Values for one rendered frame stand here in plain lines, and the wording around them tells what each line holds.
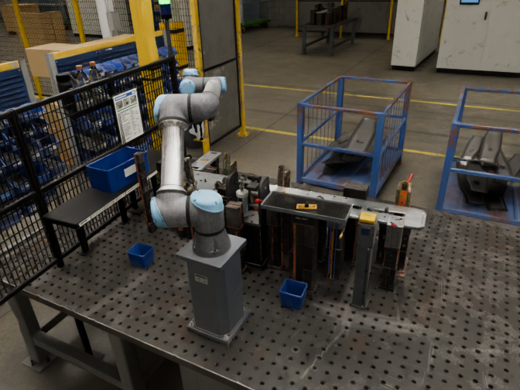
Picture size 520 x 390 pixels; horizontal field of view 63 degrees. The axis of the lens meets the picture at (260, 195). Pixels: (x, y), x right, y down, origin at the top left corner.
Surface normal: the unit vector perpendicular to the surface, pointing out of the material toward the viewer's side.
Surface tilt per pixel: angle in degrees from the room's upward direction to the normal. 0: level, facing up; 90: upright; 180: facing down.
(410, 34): 90
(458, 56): 90
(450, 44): 90
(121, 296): 0
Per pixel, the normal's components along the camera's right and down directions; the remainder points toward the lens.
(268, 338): -0.04, -0.88
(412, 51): -0.51, 0.43
